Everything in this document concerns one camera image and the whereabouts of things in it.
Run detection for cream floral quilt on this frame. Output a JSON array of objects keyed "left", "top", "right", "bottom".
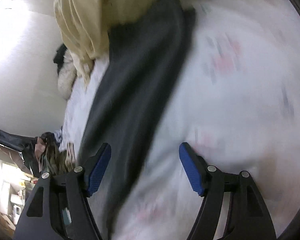
[{"left": 53, "top": 0, "right": 273, "bottom": 91}]

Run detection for black garment on pillow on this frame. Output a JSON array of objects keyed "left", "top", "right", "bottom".
[{"left": 53, "top": 44, "right": 67, "bottom": 74}]

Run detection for dark grey sweatpants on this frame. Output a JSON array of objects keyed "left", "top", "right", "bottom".
[{"left": 77, "top": 0, "right": 196, "bottom": 239}]

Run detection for white pillow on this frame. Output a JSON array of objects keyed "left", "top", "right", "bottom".
[{"left": 57, "top": 50, "right": 77, "bottom": 100}]

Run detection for pile of clothes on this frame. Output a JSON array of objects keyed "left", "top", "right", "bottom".
[{"left": 0, "top": 130, "right": 61, "bottom": 178}]

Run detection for folded olive grey clothes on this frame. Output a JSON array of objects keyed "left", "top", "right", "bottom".
[{"left": 44, "top": 142, "right": 76, "bottom": 176}]

